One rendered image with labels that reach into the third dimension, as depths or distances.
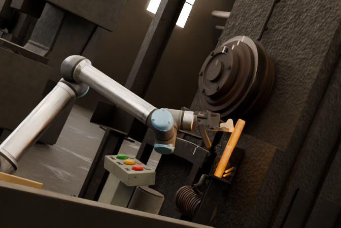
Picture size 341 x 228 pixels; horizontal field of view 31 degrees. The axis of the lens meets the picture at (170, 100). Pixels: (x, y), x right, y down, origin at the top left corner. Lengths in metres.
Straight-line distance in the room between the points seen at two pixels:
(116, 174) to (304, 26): 1.38
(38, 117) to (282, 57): 1.28
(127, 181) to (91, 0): 3.60
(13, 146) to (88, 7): 2.99
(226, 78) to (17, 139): 1.07
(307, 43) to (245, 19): 0.61
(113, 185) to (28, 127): 0.70
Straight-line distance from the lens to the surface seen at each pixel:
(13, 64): 5.22
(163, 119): 2.57
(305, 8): 3.24
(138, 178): 2.20
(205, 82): 3.24
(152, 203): 2.38
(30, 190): 0.62
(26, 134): 2.83
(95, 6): 5.65
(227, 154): 2.64
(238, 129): 2.72
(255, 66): 3.08
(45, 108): 2.87
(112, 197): 2.26
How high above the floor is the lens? 0.88
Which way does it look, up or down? level
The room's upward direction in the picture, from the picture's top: 23 degrees clockwise
